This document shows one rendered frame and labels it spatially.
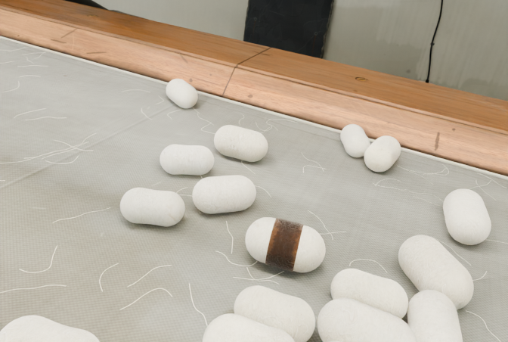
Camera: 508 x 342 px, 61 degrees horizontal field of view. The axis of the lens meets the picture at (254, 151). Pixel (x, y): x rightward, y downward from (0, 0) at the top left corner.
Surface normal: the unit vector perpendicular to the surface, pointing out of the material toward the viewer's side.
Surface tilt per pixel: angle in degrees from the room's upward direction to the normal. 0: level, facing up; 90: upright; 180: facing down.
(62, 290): 0
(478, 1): 90
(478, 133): 45
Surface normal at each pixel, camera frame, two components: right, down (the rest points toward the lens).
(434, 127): -0.20, -0.35
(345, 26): -0.37, 0.39
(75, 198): 0.11, -0.88
